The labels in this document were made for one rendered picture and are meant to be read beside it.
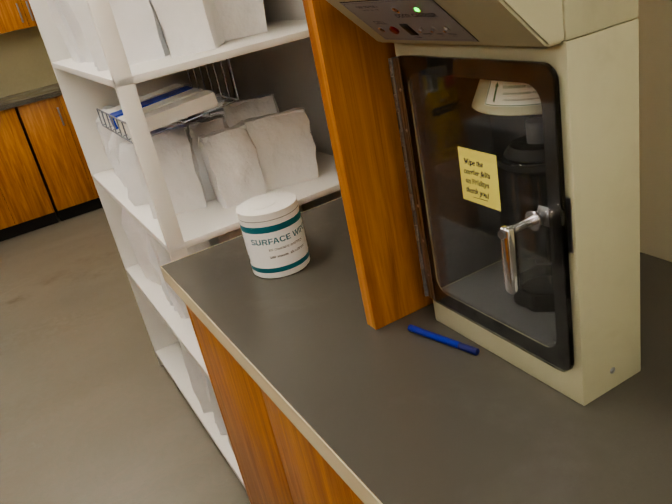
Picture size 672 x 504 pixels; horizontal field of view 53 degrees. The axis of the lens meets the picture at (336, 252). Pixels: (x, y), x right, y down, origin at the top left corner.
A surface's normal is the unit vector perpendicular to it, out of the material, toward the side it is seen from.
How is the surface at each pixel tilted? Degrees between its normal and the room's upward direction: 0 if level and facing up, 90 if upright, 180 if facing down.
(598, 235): 90
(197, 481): 0
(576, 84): 90
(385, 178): 90
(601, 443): 0
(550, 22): 90
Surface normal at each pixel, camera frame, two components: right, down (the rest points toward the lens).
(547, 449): -0.19, -0.89
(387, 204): 0.49, 0.27
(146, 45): 0.13, 0.53
